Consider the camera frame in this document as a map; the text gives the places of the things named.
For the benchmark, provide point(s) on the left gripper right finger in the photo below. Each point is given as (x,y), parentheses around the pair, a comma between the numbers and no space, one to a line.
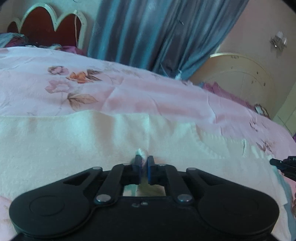
(169,177)

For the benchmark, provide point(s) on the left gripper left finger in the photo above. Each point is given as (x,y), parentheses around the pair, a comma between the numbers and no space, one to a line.
(118,177)

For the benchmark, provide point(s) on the pile of clothes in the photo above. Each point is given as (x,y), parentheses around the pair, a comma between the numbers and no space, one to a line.
(12,40)

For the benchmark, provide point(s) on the cream wardrobe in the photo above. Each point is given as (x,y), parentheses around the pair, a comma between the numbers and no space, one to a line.
(285,117)

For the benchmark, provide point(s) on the floral patterned pillow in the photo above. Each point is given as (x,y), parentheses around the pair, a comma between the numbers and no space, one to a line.
(259,109)

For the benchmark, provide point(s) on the purple pillow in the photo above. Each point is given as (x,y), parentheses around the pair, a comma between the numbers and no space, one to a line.
(216,89)

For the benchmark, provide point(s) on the cream round headboard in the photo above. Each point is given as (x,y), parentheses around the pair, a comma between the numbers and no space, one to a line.
(241,76)

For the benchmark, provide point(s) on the blue curtain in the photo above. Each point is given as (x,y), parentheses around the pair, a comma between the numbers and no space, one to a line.
(170,38)

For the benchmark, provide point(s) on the red heart-shaped headboard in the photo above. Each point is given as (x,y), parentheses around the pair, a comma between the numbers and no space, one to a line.
(42,26)

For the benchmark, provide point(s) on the wall lamp sconce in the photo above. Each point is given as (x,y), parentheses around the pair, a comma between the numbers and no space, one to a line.
(279,41)

